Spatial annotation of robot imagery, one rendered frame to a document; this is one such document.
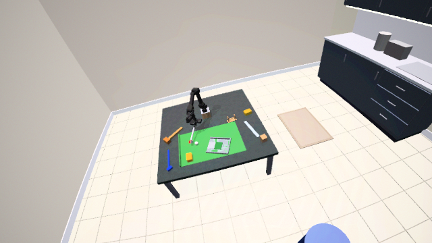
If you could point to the yellow rectangular block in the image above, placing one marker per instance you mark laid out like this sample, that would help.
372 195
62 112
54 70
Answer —
247 112
189 157

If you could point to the green putting mat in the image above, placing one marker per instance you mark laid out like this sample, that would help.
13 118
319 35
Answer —
229 130

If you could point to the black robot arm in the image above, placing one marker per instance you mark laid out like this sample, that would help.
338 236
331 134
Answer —
190 107

